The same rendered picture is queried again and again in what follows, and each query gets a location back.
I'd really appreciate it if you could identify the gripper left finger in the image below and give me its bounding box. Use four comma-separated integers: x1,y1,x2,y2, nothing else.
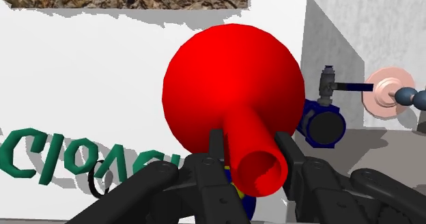
66,128,251,224

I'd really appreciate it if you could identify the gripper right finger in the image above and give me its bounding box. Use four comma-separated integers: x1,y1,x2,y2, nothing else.
274,131,426,224

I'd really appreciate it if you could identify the red round vase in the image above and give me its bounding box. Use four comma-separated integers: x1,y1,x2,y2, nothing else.
162,23,306,198

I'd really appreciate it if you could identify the blue and yellow round object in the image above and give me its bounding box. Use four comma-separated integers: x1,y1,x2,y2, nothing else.
223,165,257,221

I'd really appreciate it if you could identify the pink disc with blue-grey knobs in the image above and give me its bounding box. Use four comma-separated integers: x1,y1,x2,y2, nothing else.
361,66,426,120

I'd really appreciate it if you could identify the green raised lettering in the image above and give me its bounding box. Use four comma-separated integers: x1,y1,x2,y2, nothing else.
0,127,182,186

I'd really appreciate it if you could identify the black ring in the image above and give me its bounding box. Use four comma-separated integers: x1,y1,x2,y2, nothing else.
87,160,115,199

